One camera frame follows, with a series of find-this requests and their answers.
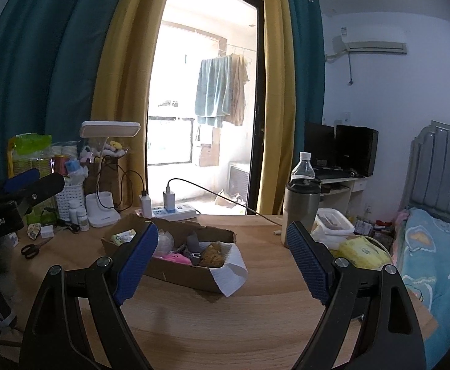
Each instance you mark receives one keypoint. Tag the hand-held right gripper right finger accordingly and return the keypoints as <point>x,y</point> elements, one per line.
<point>309,262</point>

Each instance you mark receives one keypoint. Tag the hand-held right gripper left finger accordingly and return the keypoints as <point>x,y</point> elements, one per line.
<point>136,266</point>

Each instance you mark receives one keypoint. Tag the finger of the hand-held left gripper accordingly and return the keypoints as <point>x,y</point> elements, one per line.
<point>44,189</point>
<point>20,179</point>

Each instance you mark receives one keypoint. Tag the white tissue pack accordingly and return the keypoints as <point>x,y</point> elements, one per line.
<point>124,236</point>

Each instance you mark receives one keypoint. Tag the pink plush toy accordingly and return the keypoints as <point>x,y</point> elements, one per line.
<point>173,258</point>

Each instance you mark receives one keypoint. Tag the clear bubble wrap bag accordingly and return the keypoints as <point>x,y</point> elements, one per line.
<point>165,241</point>

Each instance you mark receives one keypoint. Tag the cardboard box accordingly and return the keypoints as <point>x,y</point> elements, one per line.
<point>178,277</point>

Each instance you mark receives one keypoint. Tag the grey dotted socks bundle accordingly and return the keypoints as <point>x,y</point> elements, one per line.
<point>193,244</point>

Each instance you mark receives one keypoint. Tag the brown teddy bear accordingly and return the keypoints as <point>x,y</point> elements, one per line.
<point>212,254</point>

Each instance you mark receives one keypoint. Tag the white plastic basket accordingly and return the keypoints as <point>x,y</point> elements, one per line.
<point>69,194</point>

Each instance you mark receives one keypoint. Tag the red thread roll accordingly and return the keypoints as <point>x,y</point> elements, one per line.
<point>60,165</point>

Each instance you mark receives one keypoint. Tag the green plastic packet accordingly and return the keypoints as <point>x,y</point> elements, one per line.
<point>30,144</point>

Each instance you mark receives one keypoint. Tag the white pill bottle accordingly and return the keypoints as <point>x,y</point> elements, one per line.
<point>73,212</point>
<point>82,219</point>

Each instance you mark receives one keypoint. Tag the small printed packet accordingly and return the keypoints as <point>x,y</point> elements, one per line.
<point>34,230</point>

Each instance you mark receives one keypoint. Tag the small white box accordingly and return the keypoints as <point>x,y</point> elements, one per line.
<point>47,232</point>

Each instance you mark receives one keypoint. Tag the white plastic food container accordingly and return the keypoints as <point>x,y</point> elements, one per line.
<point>332,221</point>

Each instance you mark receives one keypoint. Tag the steel tumbler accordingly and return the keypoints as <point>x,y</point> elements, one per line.
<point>302,212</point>

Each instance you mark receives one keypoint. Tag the yellow wet wipes pack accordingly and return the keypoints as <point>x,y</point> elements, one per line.
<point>359,250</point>

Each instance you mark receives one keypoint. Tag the brown paper bag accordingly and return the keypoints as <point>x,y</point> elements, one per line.
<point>107,179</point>

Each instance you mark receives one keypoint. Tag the white power strip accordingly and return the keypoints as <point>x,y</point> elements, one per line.
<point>182,212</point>

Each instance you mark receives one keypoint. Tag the white computer desk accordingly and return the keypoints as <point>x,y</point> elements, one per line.
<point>348,196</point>

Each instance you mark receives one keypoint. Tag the yellow plush toy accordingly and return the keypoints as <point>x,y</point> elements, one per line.
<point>114,146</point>

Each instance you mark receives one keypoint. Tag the white paper towel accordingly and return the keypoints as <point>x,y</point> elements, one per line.
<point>228,277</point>

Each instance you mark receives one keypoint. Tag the white desk lamp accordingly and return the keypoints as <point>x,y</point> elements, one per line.
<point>109,129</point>

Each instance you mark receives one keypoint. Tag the clear water bottle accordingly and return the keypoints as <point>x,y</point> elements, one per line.
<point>303,167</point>

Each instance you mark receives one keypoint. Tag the teal curtain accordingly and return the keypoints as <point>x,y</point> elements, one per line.
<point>36,65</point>
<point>305,65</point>

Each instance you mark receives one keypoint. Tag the black monitor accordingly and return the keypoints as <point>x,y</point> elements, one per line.
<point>319,144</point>
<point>355,150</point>

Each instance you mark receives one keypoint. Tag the blue printed blanket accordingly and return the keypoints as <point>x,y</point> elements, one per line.
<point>432,269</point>

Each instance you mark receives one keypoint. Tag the yellow curtain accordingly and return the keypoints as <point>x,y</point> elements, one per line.
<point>124,65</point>
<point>278,84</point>

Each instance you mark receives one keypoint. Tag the grey padded headboard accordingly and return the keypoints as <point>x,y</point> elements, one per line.
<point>436,162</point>

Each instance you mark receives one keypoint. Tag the beige hanging garment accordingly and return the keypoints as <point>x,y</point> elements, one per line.
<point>239,92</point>

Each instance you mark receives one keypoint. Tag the light blue hanging towel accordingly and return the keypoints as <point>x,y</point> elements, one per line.
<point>211,88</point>

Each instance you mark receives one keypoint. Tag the white air conditioner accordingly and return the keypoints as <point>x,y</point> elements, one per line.
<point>371,38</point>

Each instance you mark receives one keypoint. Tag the black door frame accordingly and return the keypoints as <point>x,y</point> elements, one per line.
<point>259,104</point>

